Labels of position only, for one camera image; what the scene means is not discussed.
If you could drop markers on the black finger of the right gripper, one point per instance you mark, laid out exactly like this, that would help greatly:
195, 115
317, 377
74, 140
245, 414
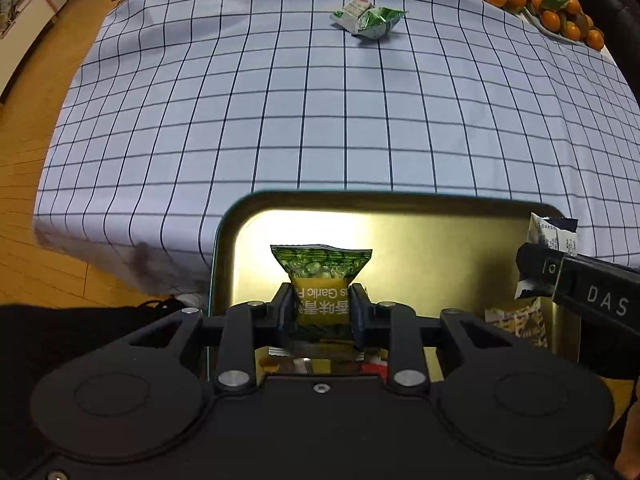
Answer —
538, 270

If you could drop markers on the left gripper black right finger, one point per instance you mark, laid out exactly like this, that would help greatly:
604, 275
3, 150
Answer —
395, 328

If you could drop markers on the green garlic pea snack packet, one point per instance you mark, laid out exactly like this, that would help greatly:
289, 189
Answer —
321, 275

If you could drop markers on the beige snack packet in tray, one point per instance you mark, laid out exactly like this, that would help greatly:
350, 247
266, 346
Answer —
526, 322

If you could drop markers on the white navy snack packet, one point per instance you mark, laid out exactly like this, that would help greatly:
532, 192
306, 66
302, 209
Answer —
557, 233

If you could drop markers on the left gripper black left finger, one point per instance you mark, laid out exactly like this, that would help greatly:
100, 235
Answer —
250, 326

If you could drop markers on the blue checked tablecloth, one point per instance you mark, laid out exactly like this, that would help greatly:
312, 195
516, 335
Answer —
181, 108

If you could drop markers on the plate of tangerines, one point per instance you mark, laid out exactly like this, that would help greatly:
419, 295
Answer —
560, 19

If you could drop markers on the green foil snack packet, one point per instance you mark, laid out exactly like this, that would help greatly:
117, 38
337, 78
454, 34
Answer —
377, 22

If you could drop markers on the white red snack packet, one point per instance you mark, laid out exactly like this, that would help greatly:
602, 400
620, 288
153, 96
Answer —
349, 15

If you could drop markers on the gold metal tray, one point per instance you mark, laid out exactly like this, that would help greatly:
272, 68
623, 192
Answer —
431, 252

